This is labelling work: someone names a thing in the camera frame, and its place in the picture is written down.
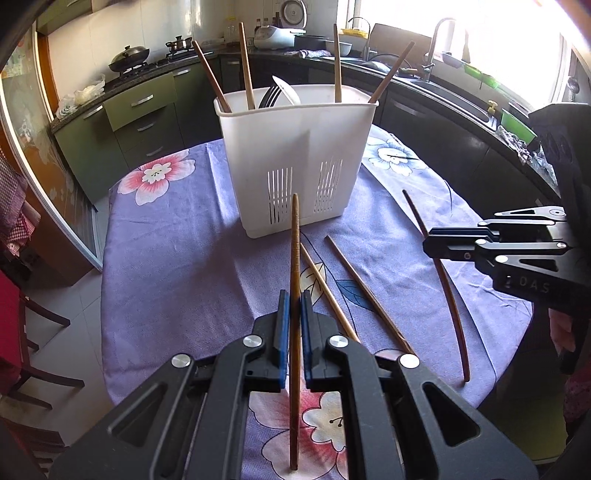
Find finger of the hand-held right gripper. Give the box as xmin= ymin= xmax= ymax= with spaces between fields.
xmin=422 ymin=232 xmax=579 ymax=306
xmin=426 ymin=207 xmax=568 ymax=241

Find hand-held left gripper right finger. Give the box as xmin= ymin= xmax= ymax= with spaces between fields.
xmin=300 ymin=290 xmax=539 ymax=480

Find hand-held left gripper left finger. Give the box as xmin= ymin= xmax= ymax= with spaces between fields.
xmin=48 ymin=290 xmax=291 ymax=480

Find light wooden chopstick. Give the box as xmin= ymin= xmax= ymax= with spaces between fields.
xmin=333 ymin=23 xmax=343 ymax=103
xmin=238 ymin=21 xmax=256 ymax=111
xmin=324 ymin=235 xmax=415 ymax=356
xmin=300 ymin=242 xmax=361 ymax=345

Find dark brown wooden chopstick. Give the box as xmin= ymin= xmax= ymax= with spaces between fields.
xmin=402 ymin=189 xmax=472 ymax=383
xmin=368 ymin=40 xmax=416 ymax=105
xmin=288 ymin=192 xmax=304 ymax=472
xmin=192 ymin=40 xmax=232 ymax=113

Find white plastic utensil holder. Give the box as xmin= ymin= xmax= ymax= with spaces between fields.
xmin=213 ymin=87 xmax=380 ymax=240

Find dark metal fork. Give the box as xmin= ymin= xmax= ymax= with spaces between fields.
xmin=258 ymin=85 xmax=284 ymax=110

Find person's right hand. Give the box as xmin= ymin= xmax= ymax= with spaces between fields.
xmin=549 ymin=307 xmax=577 ymax=357

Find crumpled clear plastic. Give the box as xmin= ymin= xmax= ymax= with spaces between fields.
xmin=530 ymin=147 xmax=558 ymax=186

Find dark rag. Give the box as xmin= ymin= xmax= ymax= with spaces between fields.
xmin=496 ymin=126 xmax=533 ymax=161

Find large green bin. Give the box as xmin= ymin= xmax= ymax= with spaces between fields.
xmin=501 ymin=108 xmax=537 ymax=145

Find dark lower cabinets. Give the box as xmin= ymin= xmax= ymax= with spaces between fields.
xmin=217 ymin=50 xmax=565 ymax=241

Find small green bin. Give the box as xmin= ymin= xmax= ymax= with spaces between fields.
xmin=464 ymin=64 xmax=500 ymax=92

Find purple floral tablecloth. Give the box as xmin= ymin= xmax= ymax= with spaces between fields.
xmin=99 ymin=124 xmax=534 ymax=480

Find steel sink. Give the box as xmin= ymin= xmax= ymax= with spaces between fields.
xmin=410 ymin=78 xmax=493 ymax=124

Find person's red patterned clothing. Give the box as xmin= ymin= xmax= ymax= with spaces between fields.
xmin=565 ymin=364 xmax=591 ymax=435

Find window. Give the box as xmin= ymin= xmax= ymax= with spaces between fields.
xmin=336 ymin=0 xmax=574 ymax=103

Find steel faucet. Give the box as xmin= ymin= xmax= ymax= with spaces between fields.
xmin=421 ymin=17 xmax=459 ymax=82

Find yellow basket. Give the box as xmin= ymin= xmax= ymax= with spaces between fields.
xmin=340 ymin=17 xmax=373 ymax=38

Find green lower cabinets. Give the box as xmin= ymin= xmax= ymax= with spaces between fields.
xmin=50 ymin=55 xmax=246 ymax=205

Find red covered wooden chair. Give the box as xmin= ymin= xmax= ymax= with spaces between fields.
xmin=0 ymin=267 xmax=86 ymax=412

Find black pot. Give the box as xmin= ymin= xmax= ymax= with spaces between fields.
xmin=295 ymin=34 xmax=331 ymax=50

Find gas stove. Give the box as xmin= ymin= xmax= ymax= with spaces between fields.
xmin=103 ymin=48 xmax=219 ymax=87

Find red checkered apron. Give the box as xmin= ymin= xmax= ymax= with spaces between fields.
xmin=0 ymin=151 xmax=41 ymax=257

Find sliding glass door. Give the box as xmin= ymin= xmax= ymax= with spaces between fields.
xmin=0 ymin=25 xmax=105 ymax=274

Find white rice cooker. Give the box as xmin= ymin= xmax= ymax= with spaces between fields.
xmin=253 ymin=0 xmax=308 ymax=51

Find dark kettle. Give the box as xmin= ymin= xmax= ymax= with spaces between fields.
xmin=165 ymin=34 xmax=194 ymax=57

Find plastic bags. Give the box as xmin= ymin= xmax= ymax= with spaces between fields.
xmin=55 ymin=76 xmax=107 ymax=119

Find black wok with lid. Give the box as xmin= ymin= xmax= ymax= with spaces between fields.
xmin=108 ymin=44 xmax=151 ymax=73

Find green upper cabinet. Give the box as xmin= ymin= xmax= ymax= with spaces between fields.
xmin=37 ymin=0 xmax=92 ymax=33

